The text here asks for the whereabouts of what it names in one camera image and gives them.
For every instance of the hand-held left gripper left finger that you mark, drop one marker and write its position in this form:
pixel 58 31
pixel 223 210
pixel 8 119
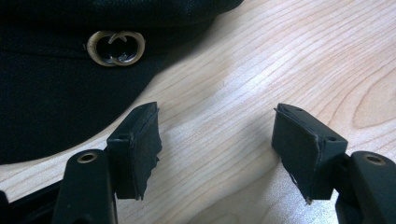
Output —
pixel 132 155

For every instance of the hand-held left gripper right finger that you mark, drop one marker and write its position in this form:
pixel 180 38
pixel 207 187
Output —
pixel 303 149

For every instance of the black cap with gold emblem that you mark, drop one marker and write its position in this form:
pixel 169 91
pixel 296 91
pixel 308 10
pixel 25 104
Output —
pixel 65 77

